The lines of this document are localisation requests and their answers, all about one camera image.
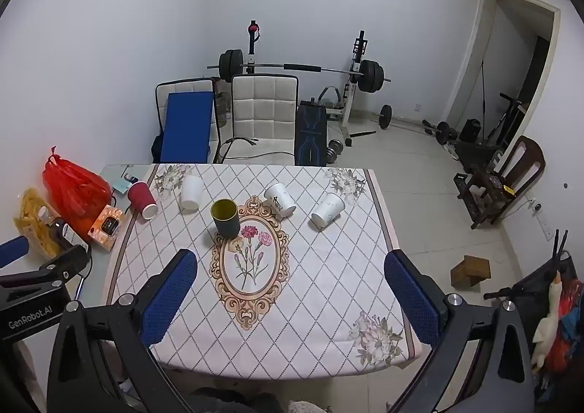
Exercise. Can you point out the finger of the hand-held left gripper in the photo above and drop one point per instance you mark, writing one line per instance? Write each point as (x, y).
(12, 251)
(54, 266)

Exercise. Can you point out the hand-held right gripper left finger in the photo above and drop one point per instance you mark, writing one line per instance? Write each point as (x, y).
(168, 301)

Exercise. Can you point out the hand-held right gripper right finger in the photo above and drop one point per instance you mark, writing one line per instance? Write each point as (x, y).
(413, 301)

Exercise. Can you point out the dark green cup yellow inside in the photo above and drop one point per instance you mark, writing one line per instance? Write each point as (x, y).
(226, 219)

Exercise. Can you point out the red paper cup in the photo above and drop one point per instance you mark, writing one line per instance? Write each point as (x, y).
(142, 199)

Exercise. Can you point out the plain white paper cup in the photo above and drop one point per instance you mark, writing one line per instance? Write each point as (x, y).
(191, 194)
(327, 211)

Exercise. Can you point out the white paper cup black print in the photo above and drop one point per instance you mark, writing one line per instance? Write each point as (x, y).
(280, 199)

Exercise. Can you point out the black cylindrical object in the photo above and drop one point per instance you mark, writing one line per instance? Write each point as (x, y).
(58, 230)

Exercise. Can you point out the yellow snack bag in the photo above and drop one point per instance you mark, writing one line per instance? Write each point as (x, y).
(34, 221)

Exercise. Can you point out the orange patterned box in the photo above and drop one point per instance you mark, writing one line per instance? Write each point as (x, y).
(106, 227)

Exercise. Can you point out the brown wooden box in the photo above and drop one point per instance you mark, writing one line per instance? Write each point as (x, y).
(472, 271)

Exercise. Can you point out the red plastic bag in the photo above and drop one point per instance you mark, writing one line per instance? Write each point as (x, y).
(75, 189)

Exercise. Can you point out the floral diamond pattern tablecloth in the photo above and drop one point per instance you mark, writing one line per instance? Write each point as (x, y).
(319, 280)

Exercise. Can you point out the pale blue packet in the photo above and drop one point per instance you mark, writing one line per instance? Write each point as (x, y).
(121, 186)

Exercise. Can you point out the black fabric cart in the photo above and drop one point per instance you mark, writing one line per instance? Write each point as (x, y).
(543, 276)

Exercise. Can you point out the white duck toy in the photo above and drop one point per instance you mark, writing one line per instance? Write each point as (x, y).
(550, 322)

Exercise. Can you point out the colourful clothing bundle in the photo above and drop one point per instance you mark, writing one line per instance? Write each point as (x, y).
(568, 326)

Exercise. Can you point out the small metal dumbbell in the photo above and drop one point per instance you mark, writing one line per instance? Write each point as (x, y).
(335, 149)

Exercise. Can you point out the black dumbbell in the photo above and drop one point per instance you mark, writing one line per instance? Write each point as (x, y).
(445, 132)

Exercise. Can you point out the blue cushion pad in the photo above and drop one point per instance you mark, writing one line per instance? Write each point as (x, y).
(188, 125)

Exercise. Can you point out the dark wooden chair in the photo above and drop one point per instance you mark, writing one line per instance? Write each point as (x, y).
(524, 162)

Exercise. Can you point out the black speaker box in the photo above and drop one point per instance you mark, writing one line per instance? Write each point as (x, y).
(470, 130)

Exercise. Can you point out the short barbell black plate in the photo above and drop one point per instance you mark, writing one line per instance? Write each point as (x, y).
(386, 115)

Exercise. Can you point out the black blue weight bench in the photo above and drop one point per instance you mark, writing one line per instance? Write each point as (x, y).
(311, 135)

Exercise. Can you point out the black exercise machine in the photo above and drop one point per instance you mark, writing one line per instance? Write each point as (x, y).
(506, 121)

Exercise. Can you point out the white padded chair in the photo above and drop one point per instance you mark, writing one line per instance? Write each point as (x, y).
(185, 85)
(262, 112)

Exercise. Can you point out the white barbell rack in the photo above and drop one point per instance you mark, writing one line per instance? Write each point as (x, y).
(351, 93)

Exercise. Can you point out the long barbell black plates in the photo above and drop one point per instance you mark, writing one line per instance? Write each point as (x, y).
(230, 66)

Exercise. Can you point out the white wall socket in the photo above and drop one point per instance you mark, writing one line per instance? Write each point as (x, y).
(537, 207)

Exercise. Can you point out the white door frame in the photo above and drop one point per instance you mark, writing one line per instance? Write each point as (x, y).
(481, 52)

